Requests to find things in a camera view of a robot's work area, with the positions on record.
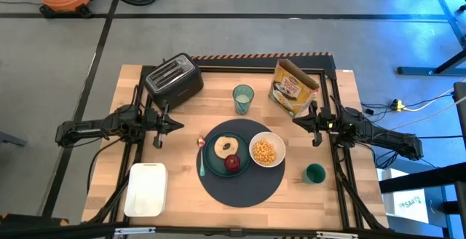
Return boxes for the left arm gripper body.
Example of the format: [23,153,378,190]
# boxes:
[143,100,169,149]

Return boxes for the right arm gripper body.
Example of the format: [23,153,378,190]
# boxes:
[311,100,341,148]

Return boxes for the copper spoon teal handle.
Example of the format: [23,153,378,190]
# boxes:
[197,135,207,178]

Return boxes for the yellow panda cereal box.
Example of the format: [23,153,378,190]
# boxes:
[268,58,320,119]

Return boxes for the green mug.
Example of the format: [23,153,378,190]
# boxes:
[302,163,327,185]

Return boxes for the beige bagel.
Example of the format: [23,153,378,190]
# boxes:
[213,136,240,160]

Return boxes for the red apple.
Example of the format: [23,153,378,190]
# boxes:
[224,154,242,173]

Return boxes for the white bowl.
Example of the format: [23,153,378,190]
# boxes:
[248,131,287,168]

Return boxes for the black two-slot toaster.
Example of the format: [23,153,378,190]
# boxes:
[143,52,205,112]

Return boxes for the yellow cereal pieces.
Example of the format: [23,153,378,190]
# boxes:
[252,138,277,166]

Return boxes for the dark green plate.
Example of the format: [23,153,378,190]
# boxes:
[202,131,252,178]

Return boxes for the teal glass tumbler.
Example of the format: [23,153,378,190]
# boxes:
[232,84,256,116]

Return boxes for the white rectangular tray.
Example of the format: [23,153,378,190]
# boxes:
[123,162,169,218]

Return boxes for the round dark grey placemat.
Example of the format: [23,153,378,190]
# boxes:
[195,118,286,208]

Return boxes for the black metal stand foot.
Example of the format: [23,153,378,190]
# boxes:
[396,49,466,76]

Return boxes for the black desk bar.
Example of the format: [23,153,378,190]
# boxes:
[378,162,466,195]

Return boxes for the white printed box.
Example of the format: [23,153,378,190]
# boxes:
[378,168,430,224]

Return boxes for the black upright panel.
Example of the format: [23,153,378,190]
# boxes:
[453,82,466,181]

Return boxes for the grey furniture foot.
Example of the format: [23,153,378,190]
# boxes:
[0,131,28,148]

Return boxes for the black case orange corners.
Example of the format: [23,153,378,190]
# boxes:
[0,213,70,239]

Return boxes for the black metal beam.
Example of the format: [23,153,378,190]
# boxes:
[428,0,466,49]

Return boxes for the black floor cable loops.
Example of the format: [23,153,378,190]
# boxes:
[373,135,466,170]

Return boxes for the thin black table cable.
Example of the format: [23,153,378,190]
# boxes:
[87,138,123,195]

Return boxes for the black aluminium table frame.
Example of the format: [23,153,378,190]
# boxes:
[87,58,390,239]

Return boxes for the black cable harness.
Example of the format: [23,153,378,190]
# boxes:
[333,147,387,231]
[89,180,130,225]

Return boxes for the pale yellow floor cable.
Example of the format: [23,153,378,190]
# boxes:
[400,85,466,130]

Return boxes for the silver metal bracket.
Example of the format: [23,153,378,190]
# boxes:
[315,231,360,239]
[114,227,157,236]

